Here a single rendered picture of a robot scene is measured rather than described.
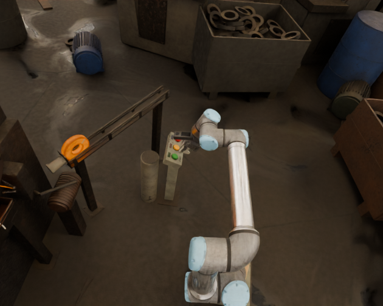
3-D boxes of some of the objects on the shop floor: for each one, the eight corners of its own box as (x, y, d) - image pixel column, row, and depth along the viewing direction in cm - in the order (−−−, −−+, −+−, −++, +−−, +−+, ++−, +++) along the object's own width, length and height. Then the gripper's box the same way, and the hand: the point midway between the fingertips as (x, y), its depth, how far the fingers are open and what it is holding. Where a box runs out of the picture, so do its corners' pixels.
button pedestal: (157, 206, 211) (160, 158, 163) (162, 181, 226) (166, 130, 179) (177, 209, 212) (186, 163, 164) (180, 184, 227) (190, 134, 179)
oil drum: (321, 100, 331) (367, 29, 262) (311, 72, 369) (349, 4, 300) (367, 108, 334) (425, 39, 265) (352, 79, 371) (400, 13, 303)
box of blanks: (199, 101, 299) (212, 33, 239) (186, 58, 349) (196, -6, 289) (282, 99, 320) (314, 38, 261) (260, 60, 371) (282, 0, 311)
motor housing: (64, 238, 186) (42, 200, 145) (76, 210, 200) (58, 168, 159) (83, 241, 187) (66, 204, 146) (93, 212, 201) (81, 171, 160)
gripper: (205, 142, 148) (188, 161, 163) (206, 130, 154) (189, 150, 169) (191, 136, 146) (175, 156, 161) (193, 124, 151) (177, 145, 166)
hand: (179, 150), depth 163 cm, fingers closed
